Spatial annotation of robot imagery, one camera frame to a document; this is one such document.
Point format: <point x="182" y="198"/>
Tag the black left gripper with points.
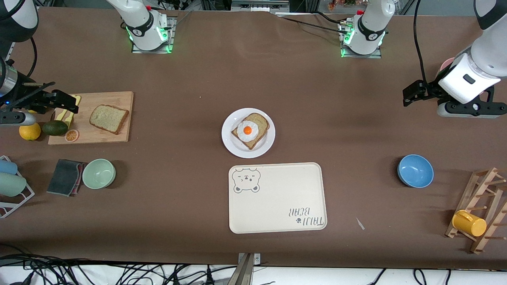
<point x="428" y="90"/>

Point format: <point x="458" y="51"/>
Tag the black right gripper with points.
<point x="28" y="96"/>

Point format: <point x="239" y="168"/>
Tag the plain brown bread slice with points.
<point x="109" y="118"/>

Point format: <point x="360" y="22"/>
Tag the fried egg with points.
<point x="248" y="131"/>

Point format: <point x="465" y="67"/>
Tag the white round plate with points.
<point x="237" y="148"/>

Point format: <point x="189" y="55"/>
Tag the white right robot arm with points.
<point x="144" y="29"/>

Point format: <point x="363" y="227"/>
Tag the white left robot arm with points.
<point x="370" y="27"/>

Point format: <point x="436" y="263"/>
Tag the yellow plastic tongs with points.
<point x="69" y="118"/>

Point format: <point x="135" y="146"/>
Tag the dark green avocado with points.
<point x="55" y="128"/>

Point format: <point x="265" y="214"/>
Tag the orange slice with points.
<point x="71" y="135"/>

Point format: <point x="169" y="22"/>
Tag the pink bowl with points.
<point x="445" y="67"/>

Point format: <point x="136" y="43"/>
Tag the orange-yellow lemon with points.
<point x="31" y="133"/>

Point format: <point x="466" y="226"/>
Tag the wooden cutting board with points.
<point x="103" y="136"/>

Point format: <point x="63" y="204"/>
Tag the dark grey folded cloth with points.
<point x="63" y="177"/>

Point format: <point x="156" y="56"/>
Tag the blue bowl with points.
<point x="415" y="171"/>

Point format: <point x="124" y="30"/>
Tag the pale green bowl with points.
<point x="99" y="174"/>

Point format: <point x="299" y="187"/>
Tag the light blue cup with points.
<point x="8" y="167"/>

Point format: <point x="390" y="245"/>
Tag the pale green cup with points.
<point x="12" y="185"/>

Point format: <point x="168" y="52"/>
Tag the colourful flower bunch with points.
<point x="342" y="4"/>

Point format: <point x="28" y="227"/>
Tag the wooden cup rack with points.
<point x="491" y="198"/>

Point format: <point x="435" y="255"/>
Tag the small white paper scrap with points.
<point x="360" y="223"/>

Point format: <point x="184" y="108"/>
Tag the yellow cup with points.
<point x="469" y="224"/>

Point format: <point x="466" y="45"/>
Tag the beige bear print tray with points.
<point x="277" y="198"/>

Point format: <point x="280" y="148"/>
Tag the grey metal box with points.
<point x="259" y="6"/>

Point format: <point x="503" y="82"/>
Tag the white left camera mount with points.
<point x="467" y="81"/>

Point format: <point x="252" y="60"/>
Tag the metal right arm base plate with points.
<point x="152" y="51"/>

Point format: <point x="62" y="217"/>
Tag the metal camera pole bracket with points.
<point x="245" y="271"/>

